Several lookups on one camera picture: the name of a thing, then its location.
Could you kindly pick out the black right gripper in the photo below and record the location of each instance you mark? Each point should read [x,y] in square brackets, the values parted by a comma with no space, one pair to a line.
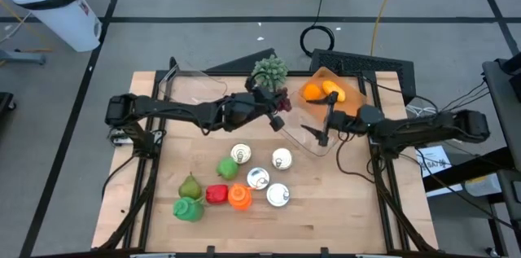
[344,123]

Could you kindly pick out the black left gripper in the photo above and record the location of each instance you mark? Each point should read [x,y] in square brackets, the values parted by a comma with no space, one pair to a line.
[256,98]

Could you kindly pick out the purple grape bunch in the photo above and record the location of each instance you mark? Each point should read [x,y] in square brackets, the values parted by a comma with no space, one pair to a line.
[285,104]

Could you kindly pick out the orange fruit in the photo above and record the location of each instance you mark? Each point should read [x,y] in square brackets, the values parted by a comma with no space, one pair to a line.
[312,92]

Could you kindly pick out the gold-top tin can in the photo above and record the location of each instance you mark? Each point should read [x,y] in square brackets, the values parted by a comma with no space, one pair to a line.
[240,153]

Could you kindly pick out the green-label tin can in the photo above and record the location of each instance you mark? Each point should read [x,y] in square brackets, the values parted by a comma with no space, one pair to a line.
[278,195]
[258,178]

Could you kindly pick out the green apple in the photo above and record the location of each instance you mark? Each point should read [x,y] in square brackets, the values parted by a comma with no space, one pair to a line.
[227,168]

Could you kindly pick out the orange squeeze bottle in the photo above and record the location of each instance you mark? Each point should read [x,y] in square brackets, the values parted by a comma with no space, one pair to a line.
[240,196]

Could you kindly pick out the red bell pepper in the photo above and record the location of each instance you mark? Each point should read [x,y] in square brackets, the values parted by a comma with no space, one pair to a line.
[216,193]

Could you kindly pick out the green pear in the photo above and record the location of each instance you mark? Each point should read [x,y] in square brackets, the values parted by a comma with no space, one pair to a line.
[190,187]

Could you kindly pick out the green squeeze bottle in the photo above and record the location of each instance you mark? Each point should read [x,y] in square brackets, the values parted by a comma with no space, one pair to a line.
[188,208]

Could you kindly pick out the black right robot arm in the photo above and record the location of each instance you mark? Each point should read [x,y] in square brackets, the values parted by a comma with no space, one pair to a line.
[427,128]

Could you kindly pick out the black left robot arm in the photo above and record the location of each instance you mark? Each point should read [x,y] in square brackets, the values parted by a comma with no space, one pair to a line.
[163,109]

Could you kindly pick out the green succulent plant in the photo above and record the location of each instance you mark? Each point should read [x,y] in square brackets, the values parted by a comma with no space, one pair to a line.
[270,73]

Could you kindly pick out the blue red label tin can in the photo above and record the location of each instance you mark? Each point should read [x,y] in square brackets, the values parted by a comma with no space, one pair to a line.
[282,158]

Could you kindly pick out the black wedge panel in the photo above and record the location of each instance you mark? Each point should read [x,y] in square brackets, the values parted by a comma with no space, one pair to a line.
[244,62]

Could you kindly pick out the white paper sheet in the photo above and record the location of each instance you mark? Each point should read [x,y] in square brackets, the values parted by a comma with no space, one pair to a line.
[433,160]

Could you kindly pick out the translucent plastic container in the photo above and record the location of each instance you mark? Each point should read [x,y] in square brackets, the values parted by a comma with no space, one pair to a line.
[482,185]

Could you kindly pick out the white trash bin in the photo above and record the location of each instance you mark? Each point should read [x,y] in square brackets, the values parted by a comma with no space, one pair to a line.
[53,5]

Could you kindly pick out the grey stand foot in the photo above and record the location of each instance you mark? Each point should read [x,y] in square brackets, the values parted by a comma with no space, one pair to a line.
[24,57]

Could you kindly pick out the black caster base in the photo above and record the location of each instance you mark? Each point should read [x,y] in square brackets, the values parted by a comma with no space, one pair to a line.
[5,101]

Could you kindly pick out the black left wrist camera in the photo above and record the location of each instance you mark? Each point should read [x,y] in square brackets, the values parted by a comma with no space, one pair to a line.
[238,115]

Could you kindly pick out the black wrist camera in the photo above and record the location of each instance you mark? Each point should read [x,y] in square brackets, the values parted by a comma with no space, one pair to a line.
[370,115]
[238,115]

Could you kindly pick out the black table frame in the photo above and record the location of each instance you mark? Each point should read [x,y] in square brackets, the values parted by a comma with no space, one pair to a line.
[297,73]

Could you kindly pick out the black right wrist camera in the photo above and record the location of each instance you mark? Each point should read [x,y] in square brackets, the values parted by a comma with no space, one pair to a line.
[370,115]

